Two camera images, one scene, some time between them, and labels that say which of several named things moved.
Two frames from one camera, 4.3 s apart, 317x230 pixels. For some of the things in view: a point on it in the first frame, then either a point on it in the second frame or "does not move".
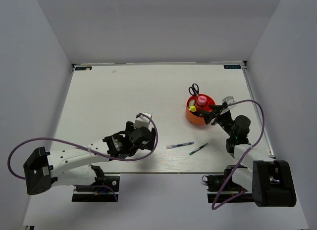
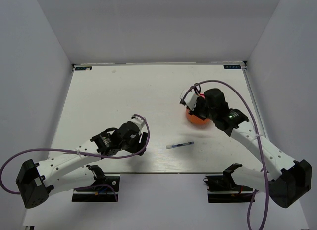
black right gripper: (208, 117) → (199, 101)
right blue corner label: (232, 66) does not move
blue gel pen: (168, 147) does not move
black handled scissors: (194, 90) does not move
